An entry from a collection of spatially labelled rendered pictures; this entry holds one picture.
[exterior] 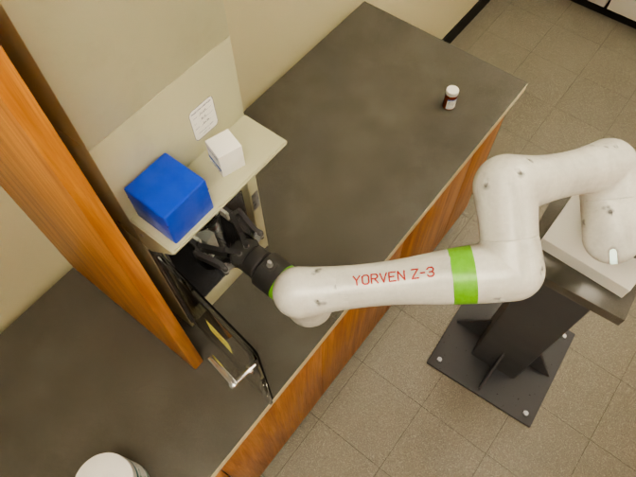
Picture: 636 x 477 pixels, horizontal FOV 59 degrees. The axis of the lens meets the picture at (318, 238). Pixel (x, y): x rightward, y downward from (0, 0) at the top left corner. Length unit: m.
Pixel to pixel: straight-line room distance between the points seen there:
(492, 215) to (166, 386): 0.93
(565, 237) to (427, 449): 1.13
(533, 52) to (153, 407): 2.97
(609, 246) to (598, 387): 1.34
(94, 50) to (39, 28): 0.09
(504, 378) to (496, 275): 1.50
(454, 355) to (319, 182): 1.12
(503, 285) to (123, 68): 0.75
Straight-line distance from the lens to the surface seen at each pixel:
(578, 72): 3.71
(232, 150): 1.05
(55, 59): 0.82
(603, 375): 2.75
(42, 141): 0.74
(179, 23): 0.95
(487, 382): 2.55
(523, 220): 1.11
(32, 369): 1.69
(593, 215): 1.46
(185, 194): 0.98
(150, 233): 1.06
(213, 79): 1.06
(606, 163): 1.38
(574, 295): 1.74
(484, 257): 1.11
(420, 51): 2.17
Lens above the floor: 2.39
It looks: 61 degrees down
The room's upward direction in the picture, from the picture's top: 1 degrees counter-clockwise
